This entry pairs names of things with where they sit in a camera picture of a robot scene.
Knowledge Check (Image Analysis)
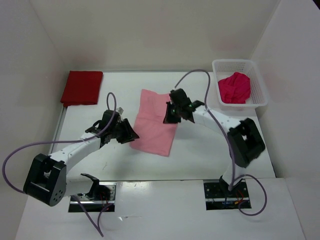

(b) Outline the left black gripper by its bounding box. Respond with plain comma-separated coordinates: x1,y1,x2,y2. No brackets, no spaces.
109,118,139,144

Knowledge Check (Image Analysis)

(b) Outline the pink t shirt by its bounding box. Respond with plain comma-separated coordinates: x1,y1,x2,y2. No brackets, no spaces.
129,89,178,157

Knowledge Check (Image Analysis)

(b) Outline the dark red t shirt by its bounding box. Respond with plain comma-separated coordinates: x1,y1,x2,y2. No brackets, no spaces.
60,71,103,108

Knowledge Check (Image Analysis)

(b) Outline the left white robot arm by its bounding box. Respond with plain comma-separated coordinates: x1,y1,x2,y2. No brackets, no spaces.
23,118,139,207

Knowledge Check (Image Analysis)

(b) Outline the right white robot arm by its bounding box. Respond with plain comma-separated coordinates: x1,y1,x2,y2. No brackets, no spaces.
163,100,266,197

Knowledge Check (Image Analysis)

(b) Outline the white plastic basket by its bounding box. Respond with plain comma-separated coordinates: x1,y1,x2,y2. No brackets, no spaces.
212,59,268,111

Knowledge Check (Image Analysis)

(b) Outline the crimson t shirt in basket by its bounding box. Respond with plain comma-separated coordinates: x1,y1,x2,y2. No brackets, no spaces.
218,72,251,104

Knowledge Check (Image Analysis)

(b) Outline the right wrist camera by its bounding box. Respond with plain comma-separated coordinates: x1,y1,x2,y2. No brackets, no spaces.
169,88,192,107

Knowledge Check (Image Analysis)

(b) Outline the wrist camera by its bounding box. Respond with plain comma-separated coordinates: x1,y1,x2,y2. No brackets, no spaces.
99,107,124,129
169,88,192,107

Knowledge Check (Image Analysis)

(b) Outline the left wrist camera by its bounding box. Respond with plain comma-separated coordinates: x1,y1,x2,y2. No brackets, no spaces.
99,107,124,129

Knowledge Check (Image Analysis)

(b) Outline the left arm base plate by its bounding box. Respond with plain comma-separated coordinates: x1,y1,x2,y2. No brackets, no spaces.
68,182,117,213

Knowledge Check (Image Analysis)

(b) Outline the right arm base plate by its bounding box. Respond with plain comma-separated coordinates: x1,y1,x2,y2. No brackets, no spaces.
203,179,252,211

